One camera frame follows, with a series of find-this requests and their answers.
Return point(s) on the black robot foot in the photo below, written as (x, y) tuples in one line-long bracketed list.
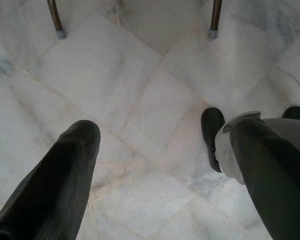
[(211, 130), (296, 113)]

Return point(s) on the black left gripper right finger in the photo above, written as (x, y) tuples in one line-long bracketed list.
[(275, 180)]

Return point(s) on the dark metal table leg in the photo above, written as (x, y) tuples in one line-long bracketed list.
[(56, 17), (215, 17)]

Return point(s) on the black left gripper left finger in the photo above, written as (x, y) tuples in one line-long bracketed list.
[(52, 180)]

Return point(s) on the black left robot foot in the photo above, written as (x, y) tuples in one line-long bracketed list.
[(211, 130)]

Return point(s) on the black right robot foot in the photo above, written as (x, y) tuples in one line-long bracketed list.
[(296, 113)]

